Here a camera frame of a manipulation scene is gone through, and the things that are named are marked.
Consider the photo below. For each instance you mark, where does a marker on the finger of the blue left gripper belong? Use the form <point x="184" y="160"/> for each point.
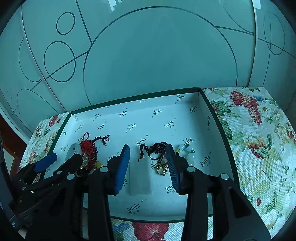
<point x="44" y="163"/>
<point x="69" y="168"/>

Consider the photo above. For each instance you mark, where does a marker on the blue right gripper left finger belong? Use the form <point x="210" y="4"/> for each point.
<point x="122" y="162"/>

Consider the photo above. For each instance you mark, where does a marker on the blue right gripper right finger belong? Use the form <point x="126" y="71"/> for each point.
<point x="175" y="168"/>

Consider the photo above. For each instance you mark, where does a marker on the white jade bangle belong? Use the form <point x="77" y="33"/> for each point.
<point x="74" y="149"/>

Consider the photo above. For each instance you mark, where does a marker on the red knot tassel charm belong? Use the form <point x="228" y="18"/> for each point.
<point x="87" y="152"/>

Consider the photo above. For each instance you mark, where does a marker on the green jewelry box tray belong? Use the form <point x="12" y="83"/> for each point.
<point x="183" y="118"/>

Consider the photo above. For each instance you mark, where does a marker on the floral fabric cushion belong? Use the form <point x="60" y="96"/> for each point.
<point x="261" y="139"/>

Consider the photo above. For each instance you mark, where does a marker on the frosted glass wardrobe door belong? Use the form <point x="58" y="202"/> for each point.
<point x="60" y="56"/>

